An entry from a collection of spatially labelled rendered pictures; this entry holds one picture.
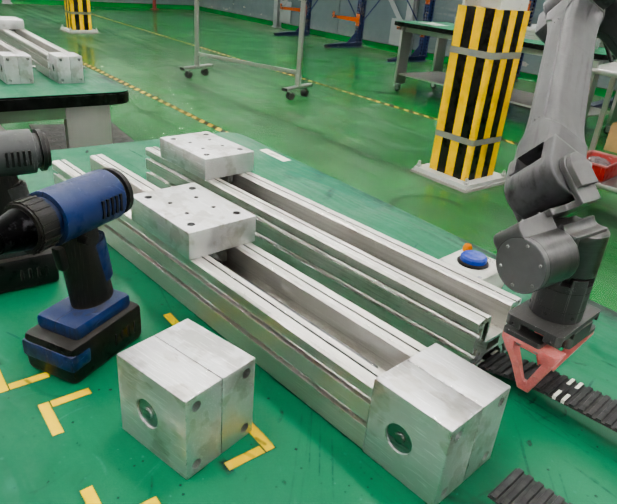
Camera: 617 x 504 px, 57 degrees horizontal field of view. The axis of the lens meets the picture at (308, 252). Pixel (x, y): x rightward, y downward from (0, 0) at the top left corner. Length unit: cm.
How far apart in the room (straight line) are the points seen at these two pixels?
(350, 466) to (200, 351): 19
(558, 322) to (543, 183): 15
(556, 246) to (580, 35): 35
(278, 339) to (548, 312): 30
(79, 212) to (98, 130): 169
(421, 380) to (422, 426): 5
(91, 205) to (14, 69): 170
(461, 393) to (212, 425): 24
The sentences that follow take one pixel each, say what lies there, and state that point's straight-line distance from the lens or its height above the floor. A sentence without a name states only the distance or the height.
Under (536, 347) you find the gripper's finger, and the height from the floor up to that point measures 87.
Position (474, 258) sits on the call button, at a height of 85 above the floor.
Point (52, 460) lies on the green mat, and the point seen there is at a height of 78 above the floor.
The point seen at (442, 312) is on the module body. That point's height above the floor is 85.
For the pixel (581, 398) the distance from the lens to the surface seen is 74.
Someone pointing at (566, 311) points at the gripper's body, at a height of 91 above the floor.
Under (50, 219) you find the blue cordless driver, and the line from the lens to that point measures 62.
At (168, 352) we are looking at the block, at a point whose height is 87.
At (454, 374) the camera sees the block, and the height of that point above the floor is 87.
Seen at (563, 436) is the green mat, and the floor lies 78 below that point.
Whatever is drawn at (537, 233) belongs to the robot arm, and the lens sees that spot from 61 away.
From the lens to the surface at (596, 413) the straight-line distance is 73.
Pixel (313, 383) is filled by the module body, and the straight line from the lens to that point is 65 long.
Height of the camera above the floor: 122
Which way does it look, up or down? 26 degrees down
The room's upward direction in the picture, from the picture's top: 5 degrees clockwise
